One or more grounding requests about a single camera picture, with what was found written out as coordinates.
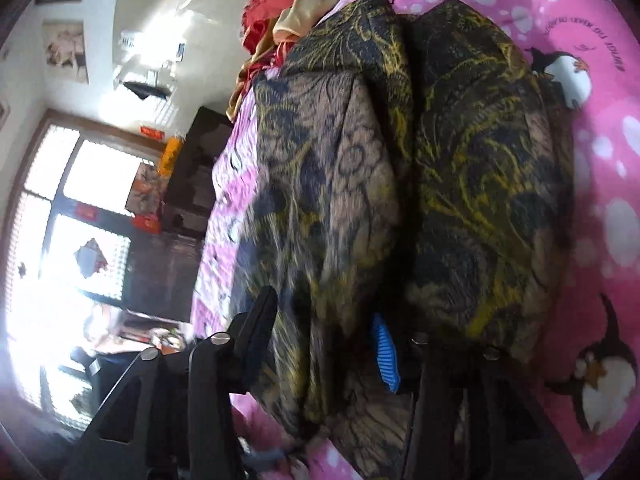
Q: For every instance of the dark wooden desk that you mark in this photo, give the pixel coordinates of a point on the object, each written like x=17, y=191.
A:
x=160, y=275

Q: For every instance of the dark hanging lamp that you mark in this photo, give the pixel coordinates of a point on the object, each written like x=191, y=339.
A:
x=145, y=89

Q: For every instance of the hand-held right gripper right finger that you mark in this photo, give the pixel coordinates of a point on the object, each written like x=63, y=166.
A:
x=387, y=355

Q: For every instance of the pink penguin print blanket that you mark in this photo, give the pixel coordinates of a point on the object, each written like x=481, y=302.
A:
x=600, y=110

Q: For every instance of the floral picture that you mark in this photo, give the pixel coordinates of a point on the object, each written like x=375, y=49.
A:
x=142, y=190

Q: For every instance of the window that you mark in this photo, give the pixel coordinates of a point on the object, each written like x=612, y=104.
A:
x=95, y=165

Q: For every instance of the red paper window decoration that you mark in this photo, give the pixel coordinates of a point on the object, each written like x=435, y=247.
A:
x=86, y=211
x=152, y=132
x=147, y=222

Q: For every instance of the red gold quilt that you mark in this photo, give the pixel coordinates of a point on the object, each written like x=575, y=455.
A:
x=265, y=25

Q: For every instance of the wall poster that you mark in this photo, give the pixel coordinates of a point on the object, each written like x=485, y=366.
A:
x=65, y=52

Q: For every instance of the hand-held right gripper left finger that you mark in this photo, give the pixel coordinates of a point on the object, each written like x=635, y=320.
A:
x=210, y=410

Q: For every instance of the cluttered side table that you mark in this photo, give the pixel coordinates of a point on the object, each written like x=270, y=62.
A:
x=135, y=335

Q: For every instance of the diamond paper window decoration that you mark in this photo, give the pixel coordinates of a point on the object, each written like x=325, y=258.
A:
x=90, y=259

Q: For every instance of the brown yellow patterned garment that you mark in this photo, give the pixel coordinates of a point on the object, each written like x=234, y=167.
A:
x=475, y=160

